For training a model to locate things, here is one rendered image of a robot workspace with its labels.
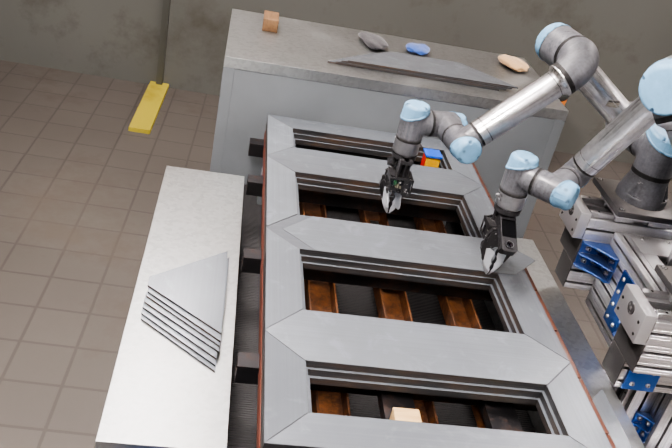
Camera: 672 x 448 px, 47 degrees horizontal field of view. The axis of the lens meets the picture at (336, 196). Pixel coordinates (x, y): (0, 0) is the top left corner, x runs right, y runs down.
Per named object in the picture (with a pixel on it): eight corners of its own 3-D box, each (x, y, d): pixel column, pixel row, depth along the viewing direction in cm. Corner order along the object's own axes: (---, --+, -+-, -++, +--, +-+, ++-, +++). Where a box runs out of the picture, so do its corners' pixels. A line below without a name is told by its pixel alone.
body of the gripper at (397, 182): (384, 195, 225) (394, 158, 219) (381, 181, 232) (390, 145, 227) (410, 198, 226) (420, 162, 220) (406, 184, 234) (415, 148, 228)
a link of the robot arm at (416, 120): (437, 110, 215) (409, 108, 212) (427, 146, 220) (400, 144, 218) (427, 99, 222) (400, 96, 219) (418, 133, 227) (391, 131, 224)
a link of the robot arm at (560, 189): (589, 177, 200) (550, 160, 205) (573, 189, 191) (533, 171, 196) (579, 204, 203) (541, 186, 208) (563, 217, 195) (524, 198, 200)
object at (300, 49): (223, 66, 275) (224, 56, 274) (231, 17, 328) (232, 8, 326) (565, 120, 296) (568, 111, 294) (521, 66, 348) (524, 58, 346)
